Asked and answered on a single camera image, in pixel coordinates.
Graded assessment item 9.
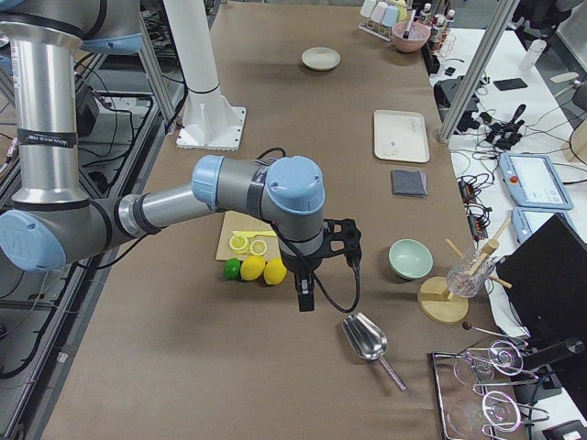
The white cup rack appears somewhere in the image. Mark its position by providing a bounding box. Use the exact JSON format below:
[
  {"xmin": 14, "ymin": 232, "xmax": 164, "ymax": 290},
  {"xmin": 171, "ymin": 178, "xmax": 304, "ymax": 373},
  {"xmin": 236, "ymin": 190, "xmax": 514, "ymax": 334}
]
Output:
[{"xmin": 359, "ymin": 20, "xmax": 392, "ymax": 41}]

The cream rabbit tray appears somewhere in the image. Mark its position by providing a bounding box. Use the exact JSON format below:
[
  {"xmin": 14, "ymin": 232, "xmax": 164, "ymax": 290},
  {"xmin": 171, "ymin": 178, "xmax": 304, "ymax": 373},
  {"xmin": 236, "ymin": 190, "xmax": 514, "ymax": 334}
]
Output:
[{"xmin": 373, "ymin": 110, "xmax": 430, "ymax": 163}]

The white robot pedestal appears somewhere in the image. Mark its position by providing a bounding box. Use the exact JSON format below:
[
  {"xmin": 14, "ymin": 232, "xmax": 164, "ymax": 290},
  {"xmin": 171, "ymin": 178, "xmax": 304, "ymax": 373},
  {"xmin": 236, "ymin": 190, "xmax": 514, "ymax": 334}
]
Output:
[{"xmin": 164, "ymin": 0, "xmax": 247, "ymax": 151}]

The yellow plastic knife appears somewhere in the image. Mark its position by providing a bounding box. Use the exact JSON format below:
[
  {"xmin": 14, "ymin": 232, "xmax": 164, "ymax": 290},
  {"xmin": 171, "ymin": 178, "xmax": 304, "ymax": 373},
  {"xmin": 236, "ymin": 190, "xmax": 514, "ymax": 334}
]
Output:
[{"xmin": 232, "ymin": 230, "xmax": 277, "ymax": 238}]

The aluminium frame post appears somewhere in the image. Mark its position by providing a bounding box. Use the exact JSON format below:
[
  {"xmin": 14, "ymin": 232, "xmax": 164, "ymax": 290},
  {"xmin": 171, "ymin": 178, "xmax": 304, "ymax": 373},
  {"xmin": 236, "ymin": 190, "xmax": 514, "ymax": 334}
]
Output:
[{"xmin": 437, "ymin": 0, "xmax": 519, "ymax": 144}]

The white cup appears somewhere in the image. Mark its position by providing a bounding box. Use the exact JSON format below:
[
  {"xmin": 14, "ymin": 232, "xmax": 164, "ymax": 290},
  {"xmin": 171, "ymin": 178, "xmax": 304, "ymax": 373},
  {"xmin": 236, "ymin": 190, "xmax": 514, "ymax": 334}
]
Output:
[{"xmin": 370, "ymin": 1, "xmax": 389, "ymax": 24}]

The beige round plate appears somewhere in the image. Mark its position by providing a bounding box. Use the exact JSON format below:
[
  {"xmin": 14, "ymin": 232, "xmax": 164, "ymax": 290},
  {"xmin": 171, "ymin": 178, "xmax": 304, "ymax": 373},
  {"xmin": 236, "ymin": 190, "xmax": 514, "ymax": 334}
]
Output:
[{"xmin": 301, "ymin": 47, "xmax": 341, "ymax": 72}]

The black monitor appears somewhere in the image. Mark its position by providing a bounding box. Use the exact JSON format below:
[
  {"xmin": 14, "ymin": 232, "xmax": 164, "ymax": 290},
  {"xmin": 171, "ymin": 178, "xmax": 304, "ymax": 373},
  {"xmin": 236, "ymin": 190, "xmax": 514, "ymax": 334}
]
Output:
[{"xmin": 496, "ymin": 214, "xmax": 586, "ymax": 341}]

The green lime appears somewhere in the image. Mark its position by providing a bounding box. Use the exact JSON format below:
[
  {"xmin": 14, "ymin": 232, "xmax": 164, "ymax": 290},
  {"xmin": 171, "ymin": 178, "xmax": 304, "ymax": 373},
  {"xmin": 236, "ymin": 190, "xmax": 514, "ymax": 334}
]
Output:
[{"xmin": 223, "ymin": 258, "xmax": 241, "ymax": 281}]

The yellow lemon outer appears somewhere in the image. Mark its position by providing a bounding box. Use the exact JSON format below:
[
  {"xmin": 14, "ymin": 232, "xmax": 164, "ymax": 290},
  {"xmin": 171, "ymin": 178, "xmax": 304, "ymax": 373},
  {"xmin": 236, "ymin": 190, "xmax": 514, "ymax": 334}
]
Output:
[{"xmin": 263, "ymin": 258, "xmax": 288, "ymax": 285}]

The lemon slice near knife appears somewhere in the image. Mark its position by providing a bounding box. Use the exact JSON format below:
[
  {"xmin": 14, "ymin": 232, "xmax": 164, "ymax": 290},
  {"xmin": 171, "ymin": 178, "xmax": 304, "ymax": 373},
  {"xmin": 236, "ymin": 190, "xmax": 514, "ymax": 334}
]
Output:
[{"xmin": 228, "ymin": 235, "xmax": 249, "ymax": 253}]

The bottle rack with bottles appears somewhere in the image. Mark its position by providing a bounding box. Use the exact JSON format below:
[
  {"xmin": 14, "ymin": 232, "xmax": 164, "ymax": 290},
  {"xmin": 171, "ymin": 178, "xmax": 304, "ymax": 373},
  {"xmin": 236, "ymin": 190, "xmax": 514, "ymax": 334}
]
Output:
[{"xmin": 418, "ymin": 1, "xmax": 456, "ymax": 58}]

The bamboo cutting board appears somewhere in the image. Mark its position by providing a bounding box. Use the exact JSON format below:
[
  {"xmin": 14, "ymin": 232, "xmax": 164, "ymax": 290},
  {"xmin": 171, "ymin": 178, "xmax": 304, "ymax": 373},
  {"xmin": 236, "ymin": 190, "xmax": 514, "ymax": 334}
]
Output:
[{"xmin": 216, "ymin": 211, "xmax": 280, "ymax": 261}]

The blue teach pendant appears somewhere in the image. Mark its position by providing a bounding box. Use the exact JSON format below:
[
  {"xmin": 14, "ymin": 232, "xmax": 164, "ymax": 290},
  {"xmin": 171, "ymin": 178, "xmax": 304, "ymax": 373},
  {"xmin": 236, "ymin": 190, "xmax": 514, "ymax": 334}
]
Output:
[
  {"xmin": 511, "ymin": 206, "xmax": 575, "ymax": 244},
  {"xmin": 498, "ymin": 152, "xmax": 574, "ymax": 211}
]

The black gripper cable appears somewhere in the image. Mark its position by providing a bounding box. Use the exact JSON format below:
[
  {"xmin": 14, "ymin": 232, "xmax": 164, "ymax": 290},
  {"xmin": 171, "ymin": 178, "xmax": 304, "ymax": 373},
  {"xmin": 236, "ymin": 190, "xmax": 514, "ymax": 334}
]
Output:
[{"xmin": 288, "ymin": 242, "xmax": 363, "ymax": 314}]

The black phone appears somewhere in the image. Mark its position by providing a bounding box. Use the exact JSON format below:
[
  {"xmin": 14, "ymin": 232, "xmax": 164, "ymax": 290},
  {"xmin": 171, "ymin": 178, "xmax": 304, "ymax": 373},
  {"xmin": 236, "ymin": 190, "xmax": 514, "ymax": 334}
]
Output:
[{"xmin": 493, "ymin": 78, "xmax": 528, "ymax": 92}]

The white bottle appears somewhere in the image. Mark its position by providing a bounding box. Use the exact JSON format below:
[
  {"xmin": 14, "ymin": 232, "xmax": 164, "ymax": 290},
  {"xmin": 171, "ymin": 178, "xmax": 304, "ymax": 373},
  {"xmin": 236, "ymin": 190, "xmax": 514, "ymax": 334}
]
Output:
[{"xmin": 518, "ymin": 39, "xmax": 548, "ymax": 72}]

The grey folded cloth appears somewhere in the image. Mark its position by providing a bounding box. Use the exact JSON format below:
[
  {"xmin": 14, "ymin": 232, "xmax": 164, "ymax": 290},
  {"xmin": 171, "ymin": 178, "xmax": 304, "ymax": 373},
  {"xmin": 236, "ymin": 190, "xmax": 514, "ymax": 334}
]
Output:
[{"xmin": 391, "ymin": 169, "xmax": 427, "ymax": 198}]

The pale green cup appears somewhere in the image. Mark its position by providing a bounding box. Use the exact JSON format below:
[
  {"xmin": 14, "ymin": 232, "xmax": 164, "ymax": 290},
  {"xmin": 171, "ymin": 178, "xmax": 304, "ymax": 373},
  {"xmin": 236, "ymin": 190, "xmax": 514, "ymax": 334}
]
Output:
[{"xmin": 360, "ymin": 0, "xmax": 377, "ymax": 18}]

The clear glass cup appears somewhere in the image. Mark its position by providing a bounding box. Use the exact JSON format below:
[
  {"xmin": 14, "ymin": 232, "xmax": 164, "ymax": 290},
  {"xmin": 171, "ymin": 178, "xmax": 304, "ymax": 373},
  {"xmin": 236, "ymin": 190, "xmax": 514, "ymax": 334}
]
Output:
[{"xmin": 447, "ymin": 248, "xmax": 495, "ymax": 298}]

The metal ice scoop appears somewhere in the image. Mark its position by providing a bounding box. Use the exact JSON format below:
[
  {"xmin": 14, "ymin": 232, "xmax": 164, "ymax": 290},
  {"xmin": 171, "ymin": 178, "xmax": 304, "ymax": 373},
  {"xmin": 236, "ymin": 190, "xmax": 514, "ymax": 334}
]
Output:
[{"xmin": 341, "ymin": 312, "xmax": 407, "ymax": 391}]

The light blue cup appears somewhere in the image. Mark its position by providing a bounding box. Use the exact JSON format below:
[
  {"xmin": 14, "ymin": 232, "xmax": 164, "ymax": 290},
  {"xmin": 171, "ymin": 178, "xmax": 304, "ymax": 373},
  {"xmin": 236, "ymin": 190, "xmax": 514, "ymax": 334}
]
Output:
[{"xmin": 382, "ymin": 5, "xmax": 399, "ymax": 28}]

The mint green bowl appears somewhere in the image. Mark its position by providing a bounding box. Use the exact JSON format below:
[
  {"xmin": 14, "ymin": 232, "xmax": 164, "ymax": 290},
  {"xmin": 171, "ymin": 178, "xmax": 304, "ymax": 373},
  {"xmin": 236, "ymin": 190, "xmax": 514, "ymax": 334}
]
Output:
[{"xmin": 388, "ymin": 239, "xmax": 434, "ymax": 280}]

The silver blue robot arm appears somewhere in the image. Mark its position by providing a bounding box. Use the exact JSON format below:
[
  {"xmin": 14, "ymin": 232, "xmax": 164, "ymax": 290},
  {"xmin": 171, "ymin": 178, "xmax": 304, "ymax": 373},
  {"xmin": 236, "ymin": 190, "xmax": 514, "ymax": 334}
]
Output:
[{"xmin": 1, "ymin": 1, "xmax": 326, "ymax": 312}]

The lemon slice near lemons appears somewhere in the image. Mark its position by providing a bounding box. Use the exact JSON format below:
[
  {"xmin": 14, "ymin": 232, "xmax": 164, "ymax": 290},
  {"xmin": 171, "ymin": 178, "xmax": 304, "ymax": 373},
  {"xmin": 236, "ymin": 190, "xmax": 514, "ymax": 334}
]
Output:
[{"xmin": 249, "ymin": 239, "xmax": 268, "ymax": 257}]

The wire glass rack tray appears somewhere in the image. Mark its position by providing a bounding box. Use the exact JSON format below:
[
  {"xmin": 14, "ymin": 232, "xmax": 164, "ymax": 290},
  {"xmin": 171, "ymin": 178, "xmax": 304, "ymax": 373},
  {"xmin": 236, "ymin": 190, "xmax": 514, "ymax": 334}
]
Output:
[{"xmin": 429, "ymin": 339, "xmax": 549, "ymax": 439}]

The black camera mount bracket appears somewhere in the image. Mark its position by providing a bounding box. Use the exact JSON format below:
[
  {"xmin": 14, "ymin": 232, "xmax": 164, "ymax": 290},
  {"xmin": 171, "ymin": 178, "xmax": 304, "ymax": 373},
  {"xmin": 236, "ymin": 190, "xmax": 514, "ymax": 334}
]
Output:
[{"xmin": 320, "ymin": 218, "xmax": 362, "ymax": 269}]

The yellow lemon middle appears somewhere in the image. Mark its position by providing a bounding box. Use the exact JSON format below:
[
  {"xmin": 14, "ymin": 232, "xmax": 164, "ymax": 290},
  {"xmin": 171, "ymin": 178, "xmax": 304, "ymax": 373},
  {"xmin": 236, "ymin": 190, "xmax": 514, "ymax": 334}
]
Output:
[{"xmin": 240, "ymin": 256, "xmax": 266, "ymax": 281}]

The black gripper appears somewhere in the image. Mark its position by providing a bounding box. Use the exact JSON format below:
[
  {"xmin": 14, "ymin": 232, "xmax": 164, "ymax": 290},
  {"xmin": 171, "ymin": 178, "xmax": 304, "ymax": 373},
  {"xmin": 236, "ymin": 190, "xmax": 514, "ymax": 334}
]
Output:
[{"xmin": 280, "ymin": 239, "xmax": 326, "ymax": 312}]

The pink bowl with ice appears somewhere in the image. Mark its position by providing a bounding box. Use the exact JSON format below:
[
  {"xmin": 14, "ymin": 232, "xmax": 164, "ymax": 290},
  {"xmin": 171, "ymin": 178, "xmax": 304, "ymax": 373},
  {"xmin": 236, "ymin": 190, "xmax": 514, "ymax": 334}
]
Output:
[{"xmin": 392, "ymin": 21, "xmax": 430, "ymax": 53}]

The yellow lemon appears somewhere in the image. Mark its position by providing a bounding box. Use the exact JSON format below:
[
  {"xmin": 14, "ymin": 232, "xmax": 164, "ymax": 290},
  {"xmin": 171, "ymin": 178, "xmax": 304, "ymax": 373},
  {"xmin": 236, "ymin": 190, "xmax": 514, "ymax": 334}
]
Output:
[
  {"xmin": 263, "ymin": 258, "xmax": 288, "ymax": 285},
  {"xmin": 240, "ymin": 256, "xmax": 266, "ymax": 281}
]

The wooden cup stand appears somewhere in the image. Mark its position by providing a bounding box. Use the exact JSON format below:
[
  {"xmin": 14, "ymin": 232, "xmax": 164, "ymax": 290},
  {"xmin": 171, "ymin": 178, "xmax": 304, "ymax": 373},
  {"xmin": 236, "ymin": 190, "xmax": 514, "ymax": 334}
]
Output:
[{"xmin": 417, "ymin": 218, "xmax": 512, "ymax": 325}]

